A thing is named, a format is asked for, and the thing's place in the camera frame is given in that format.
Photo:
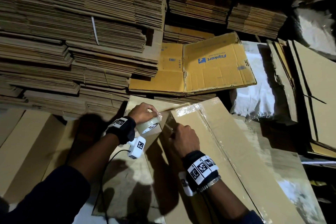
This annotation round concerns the white plastic sack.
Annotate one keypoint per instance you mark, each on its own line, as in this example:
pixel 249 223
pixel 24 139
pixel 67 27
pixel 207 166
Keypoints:
pixel 254 84

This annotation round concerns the pile of brown cartons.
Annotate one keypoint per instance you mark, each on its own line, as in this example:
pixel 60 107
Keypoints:
pixel 315 95

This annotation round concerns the clear plastic sheet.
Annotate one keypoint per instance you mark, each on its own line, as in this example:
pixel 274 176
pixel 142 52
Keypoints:
pixel 317 29

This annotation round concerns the stacks of flat cardboard bundles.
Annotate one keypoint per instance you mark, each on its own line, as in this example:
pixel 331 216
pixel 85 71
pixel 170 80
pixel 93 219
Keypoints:
pixel 63 37

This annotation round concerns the yellow carton with blue print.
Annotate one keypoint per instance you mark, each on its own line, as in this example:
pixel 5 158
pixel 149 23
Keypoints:
pixel 218 63

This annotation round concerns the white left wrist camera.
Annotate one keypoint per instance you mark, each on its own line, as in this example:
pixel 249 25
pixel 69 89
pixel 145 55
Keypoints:
pixel 137 147

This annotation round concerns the black right wrist band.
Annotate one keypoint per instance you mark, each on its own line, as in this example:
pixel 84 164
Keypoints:
pixel 200 171

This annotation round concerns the plywood work board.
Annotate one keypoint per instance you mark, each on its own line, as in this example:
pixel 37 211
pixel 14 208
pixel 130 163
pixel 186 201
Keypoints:
pixel 120 189

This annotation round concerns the clear tape roll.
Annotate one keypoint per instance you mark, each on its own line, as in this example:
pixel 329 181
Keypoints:
pixel 149 125

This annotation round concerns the person's right hand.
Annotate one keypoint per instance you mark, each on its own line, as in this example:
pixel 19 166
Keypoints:
pixel 185 140

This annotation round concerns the person's left hand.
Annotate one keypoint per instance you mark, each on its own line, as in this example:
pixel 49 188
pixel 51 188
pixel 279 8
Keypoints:
pixel 141 112

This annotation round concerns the person's left forearm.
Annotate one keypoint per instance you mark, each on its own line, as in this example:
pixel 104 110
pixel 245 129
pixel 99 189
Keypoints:
pixel 52 189

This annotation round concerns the person's right forearm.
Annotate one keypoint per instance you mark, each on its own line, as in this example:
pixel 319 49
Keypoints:
pixel 231 205

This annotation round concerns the black left wrist band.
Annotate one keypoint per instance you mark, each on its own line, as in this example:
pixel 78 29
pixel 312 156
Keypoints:
pixel 120 129

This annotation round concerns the black wrist band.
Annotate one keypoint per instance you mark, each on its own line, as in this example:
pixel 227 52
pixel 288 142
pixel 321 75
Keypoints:
pixel 200 171
pixel 120 129

